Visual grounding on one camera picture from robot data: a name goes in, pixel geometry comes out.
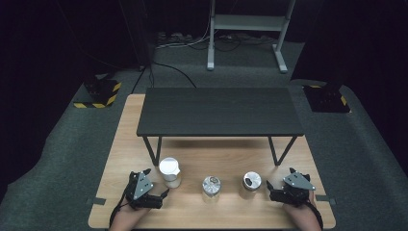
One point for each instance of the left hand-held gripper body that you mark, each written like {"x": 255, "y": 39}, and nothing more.
{"x": 141, "y": 187}

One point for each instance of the person's left hand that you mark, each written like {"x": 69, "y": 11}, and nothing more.
{"x": 136, "y": 211}

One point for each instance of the black shelf with metal legs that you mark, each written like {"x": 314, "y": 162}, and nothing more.
{"x": 219, "y": 110}

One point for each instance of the person's right hand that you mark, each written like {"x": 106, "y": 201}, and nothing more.
{"x": 301, "y": 209}

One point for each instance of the white lidded cup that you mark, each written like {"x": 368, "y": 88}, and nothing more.
{"x": 170, "y": 171}

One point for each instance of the black base with striped tape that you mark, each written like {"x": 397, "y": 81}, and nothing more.
{"x": 327, "y": 99}
{"x": 101, "y": 94}

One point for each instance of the grey metal stand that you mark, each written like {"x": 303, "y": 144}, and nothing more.
{"x": 247, "y": 23}

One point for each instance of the power strip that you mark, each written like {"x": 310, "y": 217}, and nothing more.
{"x": 174, "y": 37}

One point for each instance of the grey tape strip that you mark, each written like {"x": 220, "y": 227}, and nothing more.
{"x": 96, "y": 201}
{"x": 325, "y": 199}

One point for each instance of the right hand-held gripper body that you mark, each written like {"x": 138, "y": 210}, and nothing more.
{"x": 296, "y": 186}

